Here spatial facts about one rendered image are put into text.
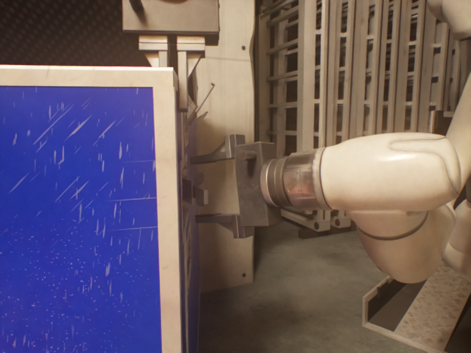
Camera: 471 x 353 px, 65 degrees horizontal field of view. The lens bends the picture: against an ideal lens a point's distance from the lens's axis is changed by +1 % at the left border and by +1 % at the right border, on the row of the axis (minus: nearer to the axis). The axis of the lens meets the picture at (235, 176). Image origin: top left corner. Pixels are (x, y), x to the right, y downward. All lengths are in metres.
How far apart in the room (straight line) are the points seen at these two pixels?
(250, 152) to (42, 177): 0.28
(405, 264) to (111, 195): 0.42
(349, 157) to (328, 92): 2.37
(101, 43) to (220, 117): 0.68
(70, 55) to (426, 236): 1.38
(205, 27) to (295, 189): 0.25
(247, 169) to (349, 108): 2.44
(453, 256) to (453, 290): 1.05
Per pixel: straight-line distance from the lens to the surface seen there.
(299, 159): 0.52
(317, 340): 1.71
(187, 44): 0.54
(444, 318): 1.92
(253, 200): 0.57
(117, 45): 1.53
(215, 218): 0.63
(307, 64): 2.88
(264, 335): 1.70
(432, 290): 2.09
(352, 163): 0.48
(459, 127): 0.68
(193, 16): 0.55
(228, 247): 2.02
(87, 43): 1.55
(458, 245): 1.04
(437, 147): 0.48
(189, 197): 0.65
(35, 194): 0.51
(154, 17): 0.55
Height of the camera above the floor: 0.89
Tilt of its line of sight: 8 degrees down
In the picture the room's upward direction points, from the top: straight up
